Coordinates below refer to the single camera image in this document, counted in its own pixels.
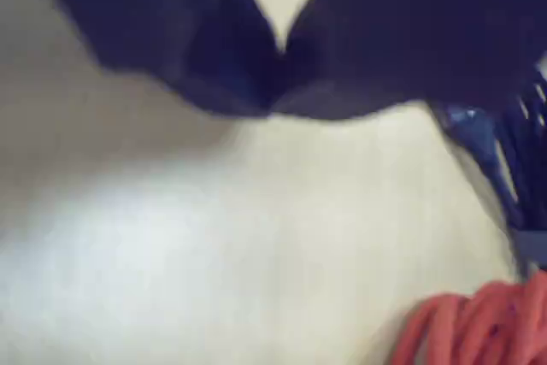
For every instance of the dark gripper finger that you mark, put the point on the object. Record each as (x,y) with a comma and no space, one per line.
(171,31)
(406,31)

